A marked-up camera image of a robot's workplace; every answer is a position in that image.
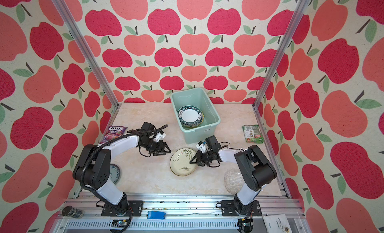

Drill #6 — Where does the aluminium frame post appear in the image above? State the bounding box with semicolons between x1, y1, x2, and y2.
52;0;120;110
253;0;311;113

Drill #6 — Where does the yellow dotted scalloped plate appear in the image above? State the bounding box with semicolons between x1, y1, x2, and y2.
180;109;204;128

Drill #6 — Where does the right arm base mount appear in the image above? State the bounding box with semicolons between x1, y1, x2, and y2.
216;200;262;217

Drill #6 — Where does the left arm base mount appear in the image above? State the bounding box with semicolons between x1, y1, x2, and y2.
101;200;144;217

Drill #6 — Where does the right aluminium frame post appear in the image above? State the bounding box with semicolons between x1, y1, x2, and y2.
253;0;311;113

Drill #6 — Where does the cream plate with bamboo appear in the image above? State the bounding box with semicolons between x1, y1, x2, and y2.
170;148;198;177

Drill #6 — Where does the green circuit board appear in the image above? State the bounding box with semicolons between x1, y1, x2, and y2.
111;220;128;228

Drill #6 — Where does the left aluminium frame post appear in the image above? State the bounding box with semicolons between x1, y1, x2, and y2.
52;0;120;110

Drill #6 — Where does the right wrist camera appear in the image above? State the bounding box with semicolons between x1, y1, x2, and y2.
196;141;209;153

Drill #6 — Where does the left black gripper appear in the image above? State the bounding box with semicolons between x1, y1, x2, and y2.
141;139;172;155

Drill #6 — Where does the green rimmed white plate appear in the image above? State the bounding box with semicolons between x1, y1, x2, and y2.
177;105;204;128

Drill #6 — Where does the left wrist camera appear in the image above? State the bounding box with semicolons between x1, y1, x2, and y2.
153;130;166;142

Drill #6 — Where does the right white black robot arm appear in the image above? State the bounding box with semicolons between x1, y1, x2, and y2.
190;135;277;215

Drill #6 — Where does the green snack packet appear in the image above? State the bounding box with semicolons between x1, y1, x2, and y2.
242;125;264;144

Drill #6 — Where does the white paper sheet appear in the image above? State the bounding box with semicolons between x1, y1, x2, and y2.
263;214;293;233

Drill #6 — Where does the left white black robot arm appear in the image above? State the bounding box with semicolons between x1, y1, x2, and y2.
73;122;172;212

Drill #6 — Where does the small teal patterned plate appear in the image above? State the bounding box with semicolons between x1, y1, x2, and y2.
110;164;121;185

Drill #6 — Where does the aluminium front rail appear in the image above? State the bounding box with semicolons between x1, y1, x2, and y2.
49;193;311;233

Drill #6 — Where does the blue rectangular box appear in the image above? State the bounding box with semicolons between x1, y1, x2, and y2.
147;211;166;221

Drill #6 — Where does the purple Fox's candy bag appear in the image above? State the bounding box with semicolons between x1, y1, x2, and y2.
100;125;127;144

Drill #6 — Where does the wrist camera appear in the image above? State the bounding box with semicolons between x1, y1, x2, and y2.
153;130;166;142
196;141;209;153

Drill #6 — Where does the mint green plastic bin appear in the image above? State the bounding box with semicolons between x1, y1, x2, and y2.
171;88;221;144

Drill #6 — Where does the clear textured glass plate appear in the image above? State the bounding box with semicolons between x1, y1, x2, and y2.
225;168;245;195

